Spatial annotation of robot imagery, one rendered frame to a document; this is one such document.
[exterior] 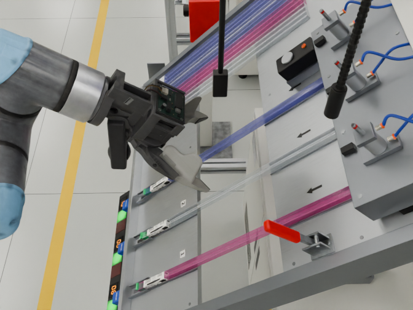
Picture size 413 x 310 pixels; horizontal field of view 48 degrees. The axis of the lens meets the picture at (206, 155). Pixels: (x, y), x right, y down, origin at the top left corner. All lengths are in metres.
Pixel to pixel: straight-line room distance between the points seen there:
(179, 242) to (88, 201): 1.11
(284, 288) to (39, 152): 1.65
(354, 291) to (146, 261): 0.47
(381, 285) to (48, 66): 0.85
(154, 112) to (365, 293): 0.69
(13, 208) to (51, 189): 1.45
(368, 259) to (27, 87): 0.48
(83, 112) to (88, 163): 1.45
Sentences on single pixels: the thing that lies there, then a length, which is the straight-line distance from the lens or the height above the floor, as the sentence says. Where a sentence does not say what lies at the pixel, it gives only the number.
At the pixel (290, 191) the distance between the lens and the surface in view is 0.75.
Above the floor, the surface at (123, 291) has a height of 0.73.
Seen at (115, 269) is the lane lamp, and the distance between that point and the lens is 1.07.
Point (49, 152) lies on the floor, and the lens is 2.17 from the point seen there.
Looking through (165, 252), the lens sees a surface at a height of 0.79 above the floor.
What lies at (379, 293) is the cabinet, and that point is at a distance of 1.14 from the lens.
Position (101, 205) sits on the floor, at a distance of 1.95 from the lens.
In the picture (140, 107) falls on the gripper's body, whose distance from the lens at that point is 0.64.
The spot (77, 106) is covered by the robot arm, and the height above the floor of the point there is 1.18.
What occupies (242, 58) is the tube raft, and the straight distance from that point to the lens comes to 1.00.
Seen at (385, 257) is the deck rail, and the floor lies 1.08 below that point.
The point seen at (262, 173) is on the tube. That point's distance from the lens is 0.79.
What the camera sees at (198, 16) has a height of 0.73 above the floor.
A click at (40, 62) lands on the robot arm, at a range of 0.62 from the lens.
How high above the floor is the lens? 1.62
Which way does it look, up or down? 52 degrees down
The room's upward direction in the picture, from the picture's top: straight up
